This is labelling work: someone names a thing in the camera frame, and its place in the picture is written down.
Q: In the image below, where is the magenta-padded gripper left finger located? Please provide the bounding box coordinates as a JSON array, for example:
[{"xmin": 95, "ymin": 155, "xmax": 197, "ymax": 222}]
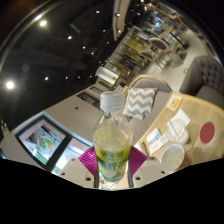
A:
[{"xmin": 58, "ymin": 145, "xmax": 99, "ymax": 190}]

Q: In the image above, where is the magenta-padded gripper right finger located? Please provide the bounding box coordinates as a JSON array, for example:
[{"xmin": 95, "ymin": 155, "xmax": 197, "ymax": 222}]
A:
[{"xmin": 127, "ymin": 145, "xmax": 168, "ymax": 189}]

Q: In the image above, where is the clear bottle with green label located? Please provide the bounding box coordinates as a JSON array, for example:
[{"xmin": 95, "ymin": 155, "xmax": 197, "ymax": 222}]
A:
[{"xmin": 92, "ymin": 90, "xmax": 134, "ymax": 191}]

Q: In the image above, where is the tan paper mug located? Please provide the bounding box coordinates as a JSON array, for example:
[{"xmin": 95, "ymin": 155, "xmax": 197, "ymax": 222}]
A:
[{"xmin": 159, "ymin": 143, "xmax": 186, "ymax": 174}]

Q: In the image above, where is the grey curved sofa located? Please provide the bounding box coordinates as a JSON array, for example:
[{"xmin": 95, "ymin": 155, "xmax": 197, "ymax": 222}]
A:
[{"xmin": 124, "ymin": 74, "xmax": 174, "ymax": 148}]

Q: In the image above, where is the window with festive stickers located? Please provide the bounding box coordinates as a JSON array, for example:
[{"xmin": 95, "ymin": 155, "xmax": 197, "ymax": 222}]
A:
[{"xmin": 14, "ymin": 114, "xmax": 94, "ymax": 173}]

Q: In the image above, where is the white paper napkin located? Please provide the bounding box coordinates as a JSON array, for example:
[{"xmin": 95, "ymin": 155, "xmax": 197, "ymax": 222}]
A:
[{"xmin": 171, "ymin": 108, "xmax": 192, "ymax": 127}]

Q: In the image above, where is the grey white chevron pillow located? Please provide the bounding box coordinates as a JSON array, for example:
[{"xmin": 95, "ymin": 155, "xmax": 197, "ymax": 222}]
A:
[{"xmin": 123, "ymin": 86, "xmax": 158, "ymax": 121}]

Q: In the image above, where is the flat round red coaster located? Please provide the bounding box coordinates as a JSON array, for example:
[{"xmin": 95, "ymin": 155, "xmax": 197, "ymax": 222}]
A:
[{"xmin": 199, "ymin": 121, "xmax": 216, "ymax": 145}]

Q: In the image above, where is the yellow white square card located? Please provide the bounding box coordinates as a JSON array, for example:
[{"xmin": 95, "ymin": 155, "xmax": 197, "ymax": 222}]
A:
[{"xmin": 166, "ymin": 94, "xmax": 183, "ymax": 112}]

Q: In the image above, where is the white round pillar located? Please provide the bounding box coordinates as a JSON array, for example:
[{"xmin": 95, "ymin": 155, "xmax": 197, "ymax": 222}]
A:
[{"xmin": 95, "ymin": 65, "xmax": 120, "ymax": 86}]

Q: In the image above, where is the group of ceiling lights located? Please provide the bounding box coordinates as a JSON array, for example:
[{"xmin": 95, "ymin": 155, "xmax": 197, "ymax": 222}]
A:
[{"xmin": 4, "ymin": 9, "xmax": 151, "ymax": 91}]

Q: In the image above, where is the grey tufted armchair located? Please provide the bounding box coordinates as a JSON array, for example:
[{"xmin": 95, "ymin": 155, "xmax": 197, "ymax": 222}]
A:
[{"xmin": 179, "ymin": 55, "xmax": 224, "ymax": 109}]

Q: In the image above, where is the group of dining chairs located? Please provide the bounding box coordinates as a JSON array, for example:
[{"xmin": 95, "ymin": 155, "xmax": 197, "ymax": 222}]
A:
[{"xmin": 138, "ymin": 19, "xmax": 198, "ymax": 71}]

